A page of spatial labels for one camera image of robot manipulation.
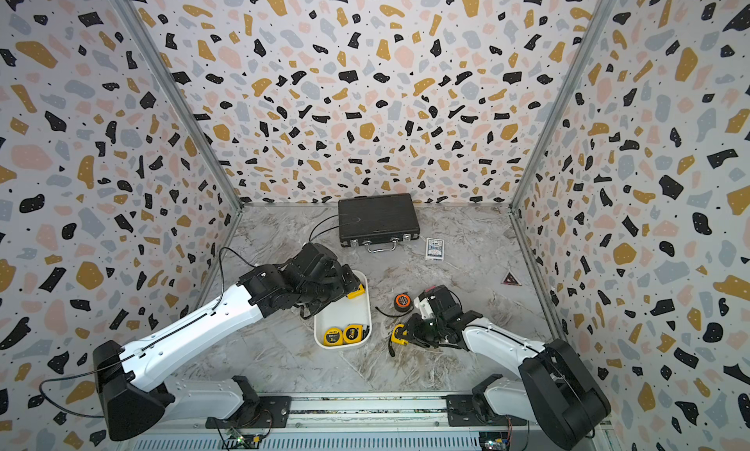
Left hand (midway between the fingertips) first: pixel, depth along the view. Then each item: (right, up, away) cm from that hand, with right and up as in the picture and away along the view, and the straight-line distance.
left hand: (354, 288), depth 74 cm
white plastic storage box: (-5, -11, +16) cm, 20 cm away
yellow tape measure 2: (-8, -16, +10) cm, 20 cm away
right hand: (+12, -15, +10) cm, 22 cm away
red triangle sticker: (+50, -2, +27) cm, 57 cm away
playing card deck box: (+25, +8, +33) cm, 42 cm away
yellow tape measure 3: (-2, -15, +12) cm, 20 cm away
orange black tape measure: (+13, -7, +17) cm, 22 cm away
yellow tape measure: (+10, -16, +10) cm, 22 cm away
